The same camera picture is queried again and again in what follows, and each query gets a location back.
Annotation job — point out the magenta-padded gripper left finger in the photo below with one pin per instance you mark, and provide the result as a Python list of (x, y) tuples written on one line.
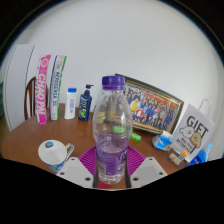
[(75, 168)]

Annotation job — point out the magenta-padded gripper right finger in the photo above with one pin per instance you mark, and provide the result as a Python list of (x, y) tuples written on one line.
[(146, 169)]

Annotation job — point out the clear purple-capped water bottle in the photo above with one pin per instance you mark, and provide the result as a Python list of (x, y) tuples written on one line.
[(111, 140)]

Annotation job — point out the white mug with blue print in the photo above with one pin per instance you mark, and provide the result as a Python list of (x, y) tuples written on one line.
[(51, 153)]

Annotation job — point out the blue tissue pack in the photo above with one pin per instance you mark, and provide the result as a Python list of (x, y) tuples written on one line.
[(162, 141)]

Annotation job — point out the flat round red coaster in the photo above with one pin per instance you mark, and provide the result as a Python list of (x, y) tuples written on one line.
[(103, 185)]

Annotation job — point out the small green packet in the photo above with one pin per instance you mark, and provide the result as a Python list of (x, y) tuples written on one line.
[(136, 137)]

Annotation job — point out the blue detergent bottle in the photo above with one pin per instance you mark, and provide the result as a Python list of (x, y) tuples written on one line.
[(200, 156)]

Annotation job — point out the white paper gift bag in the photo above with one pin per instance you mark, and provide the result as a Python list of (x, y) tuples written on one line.
[(193, 130)]

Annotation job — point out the dark blue pump bottle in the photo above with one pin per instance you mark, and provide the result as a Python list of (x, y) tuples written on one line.
[(85, 106)]

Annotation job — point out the white bottle with blue cap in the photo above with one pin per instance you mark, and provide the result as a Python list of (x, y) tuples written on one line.
[(70, 105)]

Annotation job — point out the framed group photo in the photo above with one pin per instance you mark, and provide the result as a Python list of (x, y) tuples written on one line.
[(156, 106)]

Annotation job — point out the white green shuttlecock tube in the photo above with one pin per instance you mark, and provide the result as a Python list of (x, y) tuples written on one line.
[(56, 86)]

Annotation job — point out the dark wooden chair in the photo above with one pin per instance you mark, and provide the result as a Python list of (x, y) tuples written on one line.
[(30, 96)]

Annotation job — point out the pink shuttlecock tube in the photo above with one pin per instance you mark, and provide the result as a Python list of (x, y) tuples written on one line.
[(42, 90)]

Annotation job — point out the white refrigerator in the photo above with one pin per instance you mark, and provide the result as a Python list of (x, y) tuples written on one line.
[(18, 86)]

